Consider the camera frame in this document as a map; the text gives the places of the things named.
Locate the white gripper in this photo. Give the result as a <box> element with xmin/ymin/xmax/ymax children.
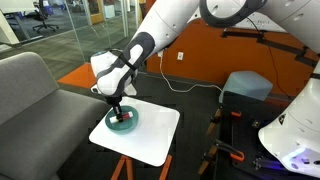
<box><xmin>90</xmin><ymin>83</ymin><xmax>139</xmax><ymax>124</ymax></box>

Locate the red and white glue stick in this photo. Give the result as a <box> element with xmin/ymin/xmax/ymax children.
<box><xmin>109</xmin><ymin>111</ymin><xmax>135</xmax><ymax>124</ymax></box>

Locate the teal bowl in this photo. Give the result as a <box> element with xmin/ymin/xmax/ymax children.
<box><xmin>104</xmin><ymin>104</ymin><xmax>140</xmax><ymax>135</ymax></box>

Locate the grey sectional sofa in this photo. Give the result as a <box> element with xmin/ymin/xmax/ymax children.
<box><xmin>0</xmin><ymin>51</ymin><xmax>112</xmax><ymax>180</ymax></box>

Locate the wooden door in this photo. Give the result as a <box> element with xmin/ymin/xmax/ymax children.
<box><xmin>87</xmin><ymin>0</ymin><xmax>106</xmax><ymax>25</ymax></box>

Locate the black robot table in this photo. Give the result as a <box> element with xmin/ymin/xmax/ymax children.
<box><xmin>212</xmin><ymin>91</ymin><xmax>320</xmax><ymax>180</ymax></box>

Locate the black office chair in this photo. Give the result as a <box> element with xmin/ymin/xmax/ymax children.
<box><xmin>31</xmin><ymin>0</ymin><xmax>61</xmax><ymax>34</ymax></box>

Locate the pale blue box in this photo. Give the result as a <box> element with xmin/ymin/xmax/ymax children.
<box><xmin>218</xmin><ymin>70</ymin><xmax>274</xmax><ymax>105</ymax></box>

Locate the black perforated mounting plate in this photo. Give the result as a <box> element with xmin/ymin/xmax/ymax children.
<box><xmin>229</xmin><ymin>109</ymin><xmax>320</xmax><ymax>180</ymax></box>

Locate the white desk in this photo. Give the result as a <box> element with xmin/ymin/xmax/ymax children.
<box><xmin>0</xmin><ymin>0</ymin><xmax>36</xmax><ymax>46</ymax></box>

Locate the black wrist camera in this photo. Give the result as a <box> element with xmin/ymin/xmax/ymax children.
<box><xmin>105</xmin><ymin>95</ymin><xmax>123</xmax><ymax>108</ymax></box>

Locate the white side table orange frame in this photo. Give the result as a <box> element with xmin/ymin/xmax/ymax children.
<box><xmin>88</xmin><ymin>96</ymin><xmax>181</xmax><ymax>180</ymax></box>

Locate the white power cable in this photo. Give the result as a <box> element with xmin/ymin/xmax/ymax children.
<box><xmin>157</xmin><ymin>49</ymin><xmax>224</xmax><ymax>95</ymax></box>

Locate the black clamp orange handle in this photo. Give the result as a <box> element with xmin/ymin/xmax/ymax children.
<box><xmin>197</xmin><ymin>138</ymin><xmax>246</xmax><ymax>176</ymax></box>
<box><xmin>205</xmin><ymin>107</ymin><xmax>243</xmax><ymax>136</ymax></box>

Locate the small black bracket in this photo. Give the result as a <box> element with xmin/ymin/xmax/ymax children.
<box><xmin>251</xmin><ymin>118</ymin><xmax>263</xmax><ymax>130</ymax></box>

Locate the black wall rail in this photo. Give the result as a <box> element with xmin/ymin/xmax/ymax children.
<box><xmin>221</xmin><ymin>27</ymin><xmax>320</xmax><ymax>68</ymax></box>

